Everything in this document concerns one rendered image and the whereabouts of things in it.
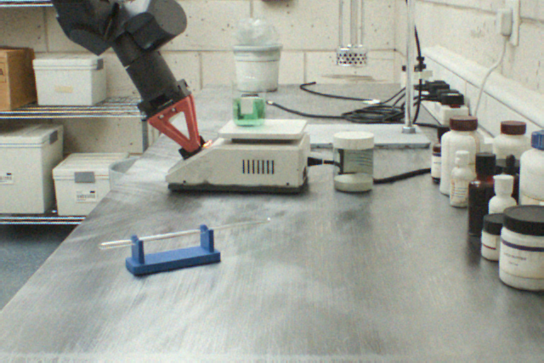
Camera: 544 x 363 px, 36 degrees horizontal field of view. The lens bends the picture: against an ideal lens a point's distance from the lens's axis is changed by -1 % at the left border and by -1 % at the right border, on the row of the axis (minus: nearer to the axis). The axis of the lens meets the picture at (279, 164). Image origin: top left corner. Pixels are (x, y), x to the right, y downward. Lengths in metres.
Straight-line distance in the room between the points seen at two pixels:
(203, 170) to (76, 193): 2.22
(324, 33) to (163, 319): 2.91
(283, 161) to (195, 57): 2.49
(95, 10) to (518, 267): 0.65
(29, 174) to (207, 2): 1.04
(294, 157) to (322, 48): 2.46
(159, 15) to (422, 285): 0.54
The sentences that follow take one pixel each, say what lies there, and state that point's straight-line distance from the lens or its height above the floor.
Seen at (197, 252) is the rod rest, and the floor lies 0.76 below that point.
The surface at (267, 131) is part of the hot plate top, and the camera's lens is 1.19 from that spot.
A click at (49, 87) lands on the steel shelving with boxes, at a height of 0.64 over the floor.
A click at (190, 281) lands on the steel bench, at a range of 0.86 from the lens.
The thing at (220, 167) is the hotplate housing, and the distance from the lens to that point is 1.19.
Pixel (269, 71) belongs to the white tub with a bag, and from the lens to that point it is 2.28.
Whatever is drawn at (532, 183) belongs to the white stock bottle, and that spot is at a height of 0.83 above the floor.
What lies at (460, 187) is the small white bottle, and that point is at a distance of 1.13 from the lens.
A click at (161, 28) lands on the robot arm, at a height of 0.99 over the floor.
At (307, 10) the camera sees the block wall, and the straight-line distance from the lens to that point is 3.61.
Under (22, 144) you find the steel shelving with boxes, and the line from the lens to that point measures 3.44.
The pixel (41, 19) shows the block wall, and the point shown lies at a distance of 3.78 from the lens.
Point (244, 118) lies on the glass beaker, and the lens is 1.21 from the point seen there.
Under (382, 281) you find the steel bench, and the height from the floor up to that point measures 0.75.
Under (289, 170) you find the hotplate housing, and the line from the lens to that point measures 1.18.
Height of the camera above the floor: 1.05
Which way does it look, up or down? 13 degrees down
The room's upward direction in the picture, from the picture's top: 1 degrees counter-clockwise
